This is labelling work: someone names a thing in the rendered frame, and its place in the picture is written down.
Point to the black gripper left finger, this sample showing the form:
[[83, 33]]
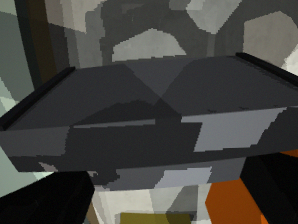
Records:
[[59, 198]]

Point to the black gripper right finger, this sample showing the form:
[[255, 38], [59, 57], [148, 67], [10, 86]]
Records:
[[272, 180]]

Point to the yellow rectangular block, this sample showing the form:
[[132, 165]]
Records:
[[150, 218]]

